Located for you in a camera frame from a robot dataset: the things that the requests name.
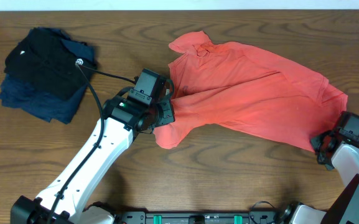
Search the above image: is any red t-shirt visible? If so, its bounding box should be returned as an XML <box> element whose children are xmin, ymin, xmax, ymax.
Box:
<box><xmin>154</xmin><ymin>31</ymin><xmax>348</xmax><ymax>151</ymax></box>

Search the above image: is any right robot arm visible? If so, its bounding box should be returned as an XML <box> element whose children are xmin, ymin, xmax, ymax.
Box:
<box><xmin>276</xmin><ymin>131</ymin><xmax>359</xmax><ymax>224</ymax></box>

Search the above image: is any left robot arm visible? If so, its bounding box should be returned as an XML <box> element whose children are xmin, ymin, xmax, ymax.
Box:
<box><xmin>10</xmin><ymin>95</ymin><xmax>174</xmax><ymax>223</ymax></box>

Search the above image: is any black folded shirt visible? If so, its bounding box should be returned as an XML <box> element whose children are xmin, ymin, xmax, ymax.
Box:
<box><xmin>4</xmin><ymin>27</ymin><xmax>96</xmax><ymax>100</ymax></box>

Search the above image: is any navy blue folded shirt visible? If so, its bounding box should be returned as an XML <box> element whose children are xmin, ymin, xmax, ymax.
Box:
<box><xmin>0</xmin><ymin>27</ymin><xmax>96</xmax><ymax>125</ymax></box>

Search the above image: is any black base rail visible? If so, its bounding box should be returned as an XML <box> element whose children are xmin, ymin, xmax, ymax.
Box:
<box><xmin>113</xmin><ymin>211</ymin><xmax>279</xmax><ymax>224</ymax></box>

